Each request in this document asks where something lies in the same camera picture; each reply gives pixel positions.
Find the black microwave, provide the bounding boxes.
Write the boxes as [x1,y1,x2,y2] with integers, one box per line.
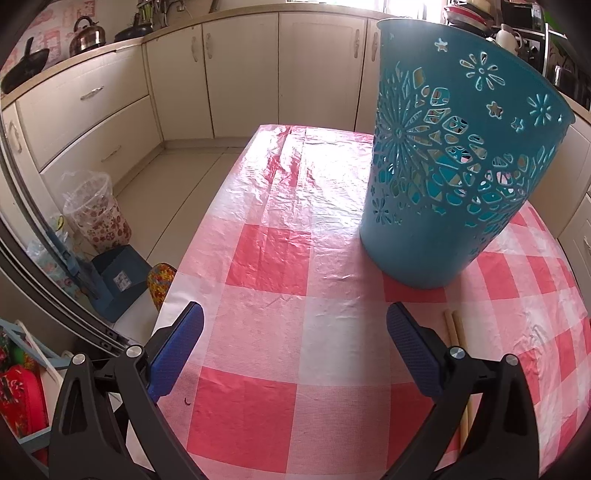
[501,0,546,33]

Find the stack of plates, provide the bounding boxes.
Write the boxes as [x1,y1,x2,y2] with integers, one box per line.
[443,0,498,38]

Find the white jug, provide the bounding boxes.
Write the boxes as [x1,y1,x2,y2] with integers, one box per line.
[494,25,525,57]

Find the red checked plastic tablecloth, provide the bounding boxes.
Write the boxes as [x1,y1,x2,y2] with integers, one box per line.
[154,124,591,480]

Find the colourful patterned chair seat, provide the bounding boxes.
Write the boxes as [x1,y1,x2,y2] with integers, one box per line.
[147,262,177,312]

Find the teal cutout plastic basket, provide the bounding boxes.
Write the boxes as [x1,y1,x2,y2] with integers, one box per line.
[359,18,575,291]

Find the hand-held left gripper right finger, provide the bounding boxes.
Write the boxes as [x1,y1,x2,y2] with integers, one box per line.
[385,302,543,480]

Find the cream side cabinets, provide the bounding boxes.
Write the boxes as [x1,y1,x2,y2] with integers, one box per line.
[551,122,591,282]

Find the black lidded pan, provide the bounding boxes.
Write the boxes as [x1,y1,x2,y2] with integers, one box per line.
[115,14,154,42]

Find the white and blue floor rack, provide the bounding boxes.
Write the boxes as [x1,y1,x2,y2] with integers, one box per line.
[0,318,63,457]

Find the red floral bag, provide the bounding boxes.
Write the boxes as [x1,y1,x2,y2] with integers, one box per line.
[0,364,49,439]

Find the black frying pan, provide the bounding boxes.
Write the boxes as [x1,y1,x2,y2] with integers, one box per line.
[0,37,51,95]

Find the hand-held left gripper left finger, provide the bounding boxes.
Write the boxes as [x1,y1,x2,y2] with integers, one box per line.
[48,301,206,480]

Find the cream door cabinets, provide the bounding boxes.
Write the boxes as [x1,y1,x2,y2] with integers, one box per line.
[142,11,384,140]

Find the utensil holder with utensils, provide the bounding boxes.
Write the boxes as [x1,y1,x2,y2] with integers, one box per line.
[137,0,168,19]

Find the cream drawer cabinet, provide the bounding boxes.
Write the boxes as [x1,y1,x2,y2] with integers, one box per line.
[0,44,164,204]

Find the floral trash bin with bag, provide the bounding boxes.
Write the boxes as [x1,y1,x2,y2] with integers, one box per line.
[62,170,134,254]

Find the steel kettle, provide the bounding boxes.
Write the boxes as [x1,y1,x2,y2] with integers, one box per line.
[69,16,108,54]

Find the silver metal door frame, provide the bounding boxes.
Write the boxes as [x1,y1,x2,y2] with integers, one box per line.
[0,124,144,356]

